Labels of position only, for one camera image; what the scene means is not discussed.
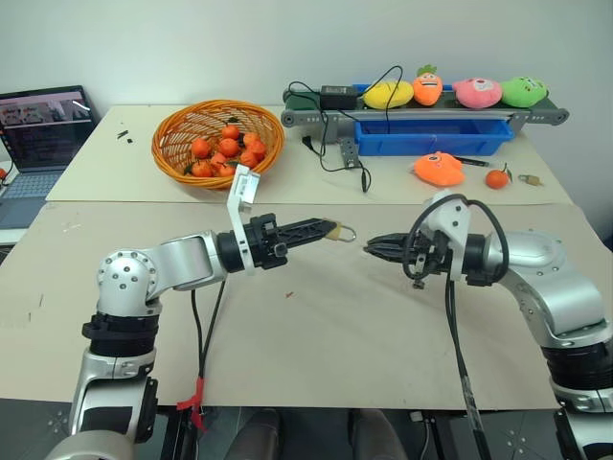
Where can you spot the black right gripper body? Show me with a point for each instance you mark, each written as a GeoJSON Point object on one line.
{"type": "Point", "coordinates": [428, 256]}

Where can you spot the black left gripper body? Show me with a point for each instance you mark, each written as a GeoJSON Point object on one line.
{"type": "Point", "coordinates": [265, 246]}

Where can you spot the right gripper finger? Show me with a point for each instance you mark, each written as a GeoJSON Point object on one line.
{"type": "Point", "coordinates": [390, 239]}
{"type": "Point", "coordinates": [385, 254]}

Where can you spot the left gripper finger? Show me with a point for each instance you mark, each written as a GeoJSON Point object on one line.
{"type": "Point", "coordinates": [306, 225]}
{"type": "Point", "coordinates": [301, 240]}

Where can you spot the brass padlock with steel shackle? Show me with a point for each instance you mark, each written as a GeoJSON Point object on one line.
{"type": "Point", "coordinates": [337, 232]}

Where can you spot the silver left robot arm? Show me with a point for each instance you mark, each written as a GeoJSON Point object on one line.
{"type": "Point", "coordinates": [182, 261]}

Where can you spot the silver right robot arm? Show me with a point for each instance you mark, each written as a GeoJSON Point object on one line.
{"type": "Point", "coordinates": [551, 273]}

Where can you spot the small brass padlock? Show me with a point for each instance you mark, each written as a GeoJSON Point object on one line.
{"type": "Point", "coordinates": [531, 180]}

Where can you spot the orange round plush toy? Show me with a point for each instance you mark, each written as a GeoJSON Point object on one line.
{"type": "Point", "coordinates": [438, 168]}

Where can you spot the orange tangerine with leaf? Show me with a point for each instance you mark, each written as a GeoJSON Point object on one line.
{"type": "Point", "coordinates": [497, 179]}

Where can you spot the black pen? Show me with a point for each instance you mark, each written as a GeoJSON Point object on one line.
{"type": "Point", "coordinates": [471, 162]}

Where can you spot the blue plastic bin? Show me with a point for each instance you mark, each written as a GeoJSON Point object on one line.
{"type": "Point", "coordinates": [431, 136]}

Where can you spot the black power adapter brick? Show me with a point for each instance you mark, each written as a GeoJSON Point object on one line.
{"type": "Point", "coordinates": [338, 97]}

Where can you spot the orange wicker basket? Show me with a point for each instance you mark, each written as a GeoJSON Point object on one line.
{"type": "Point", "coordinates": [172, 144]}

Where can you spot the yellow plush toy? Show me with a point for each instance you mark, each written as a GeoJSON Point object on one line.
{"type": "Point", "coordinates": [388, 95]}

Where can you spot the orange carrot plush toy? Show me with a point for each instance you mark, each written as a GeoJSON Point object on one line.
{"type": "Point", "coordinates": [427, 88]}

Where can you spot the red tape strip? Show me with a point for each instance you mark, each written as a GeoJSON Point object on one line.
{"type": "Point", "coordinates": [197, 397]}

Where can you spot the pink plush toy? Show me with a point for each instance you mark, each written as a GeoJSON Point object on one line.
{"type": "Point", "coordinates": [478, 93]}

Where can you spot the small grey conveyor belt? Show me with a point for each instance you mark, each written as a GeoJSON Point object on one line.
{"type": "Point", "coordinates": [541, 115]}

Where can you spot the green plush toy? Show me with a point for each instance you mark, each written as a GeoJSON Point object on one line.
{"type": "Point", "coordinates": [524, 91]}

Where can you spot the open laptop computer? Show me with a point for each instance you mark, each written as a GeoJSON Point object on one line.
{"type": "Point", "coordinates": [40, 129]}

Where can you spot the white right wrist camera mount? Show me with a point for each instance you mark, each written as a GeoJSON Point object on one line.
{"type": "Point", "coordinates": [452, 215]}

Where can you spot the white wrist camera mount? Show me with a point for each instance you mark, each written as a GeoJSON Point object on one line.
{"type": "Point", "coordinates": [452, 215]}
{"type": "Point", "coordinates": [238, 201]}

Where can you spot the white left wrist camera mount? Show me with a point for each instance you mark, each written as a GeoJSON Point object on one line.
{"type": "Point", "coordinates": [238, 201]}

